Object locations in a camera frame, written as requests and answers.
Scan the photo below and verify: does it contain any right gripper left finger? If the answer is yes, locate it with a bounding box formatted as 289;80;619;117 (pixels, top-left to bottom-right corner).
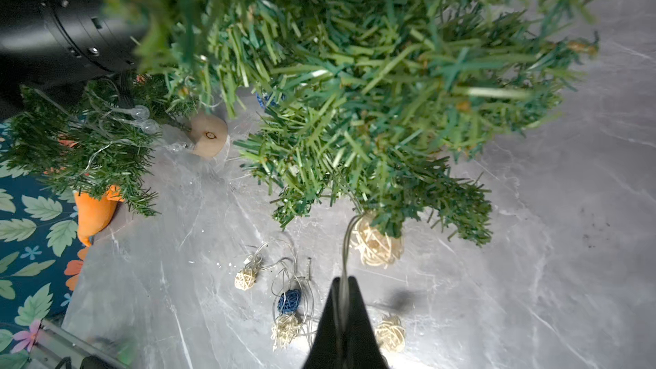
302;278;343;369

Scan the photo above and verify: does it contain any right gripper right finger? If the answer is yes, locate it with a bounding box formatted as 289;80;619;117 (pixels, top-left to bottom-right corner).
342;277;389;368

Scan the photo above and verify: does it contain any rattan ball string light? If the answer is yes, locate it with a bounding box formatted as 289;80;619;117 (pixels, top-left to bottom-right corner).
233;212;408;355

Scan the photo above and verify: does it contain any green christmas tree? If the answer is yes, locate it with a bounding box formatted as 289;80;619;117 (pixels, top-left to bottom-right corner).
106;0;598;245
1;74;197;216

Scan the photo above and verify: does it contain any clear bulb string light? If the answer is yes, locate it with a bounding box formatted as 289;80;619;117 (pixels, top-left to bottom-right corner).
76;81;196;175

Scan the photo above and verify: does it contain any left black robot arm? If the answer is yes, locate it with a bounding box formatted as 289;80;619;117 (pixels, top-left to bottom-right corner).
1;0;147;120

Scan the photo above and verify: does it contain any orange shark plush toy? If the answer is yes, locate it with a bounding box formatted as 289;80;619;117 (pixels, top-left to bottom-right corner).
73;186;124;247

